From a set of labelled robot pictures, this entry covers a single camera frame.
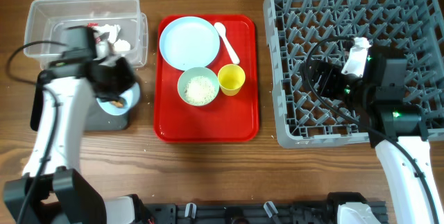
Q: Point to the yellow plastic cup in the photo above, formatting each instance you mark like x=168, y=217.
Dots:
x=231, y=78

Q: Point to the green bowl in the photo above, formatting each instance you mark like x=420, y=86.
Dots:
x=196, y=71

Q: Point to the white tissue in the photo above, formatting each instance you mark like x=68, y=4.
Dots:
x=109, y=41

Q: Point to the black waste tray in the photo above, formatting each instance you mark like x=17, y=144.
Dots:
x=104, y=120

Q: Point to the clear plastic bin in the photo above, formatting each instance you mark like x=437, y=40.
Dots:
x=50, y=19

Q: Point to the white plastic spoon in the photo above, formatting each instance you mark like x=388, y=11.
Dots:
x=221, y=30

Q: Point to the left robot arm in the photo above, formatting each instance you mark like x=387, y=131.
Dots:
x=51, y=188

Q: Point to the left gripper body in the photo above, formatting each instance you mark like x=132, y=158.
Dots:
x=123, y=77

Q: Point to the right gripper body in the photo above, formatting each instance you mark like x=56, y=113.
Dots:
x=347, y=88

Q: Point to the brown food scrap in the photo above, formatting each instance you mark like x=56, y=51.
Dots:
x=117, y=104

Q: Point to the grey dishwasher rack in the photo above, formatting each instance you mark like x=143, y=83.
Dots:
x=300, y=31

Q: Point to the small light blue bowl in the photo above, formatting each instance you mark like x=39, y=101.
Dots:
x=130, y=98

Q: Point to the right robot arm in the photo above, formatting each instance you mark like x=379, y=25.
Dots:
x=373, y=86

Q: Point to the large light blue plate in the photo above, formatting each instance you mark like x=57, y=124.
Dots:
x=189, y=42

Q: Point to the red serving tray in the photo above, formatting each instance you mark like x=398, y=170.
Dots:
x=226, y=118

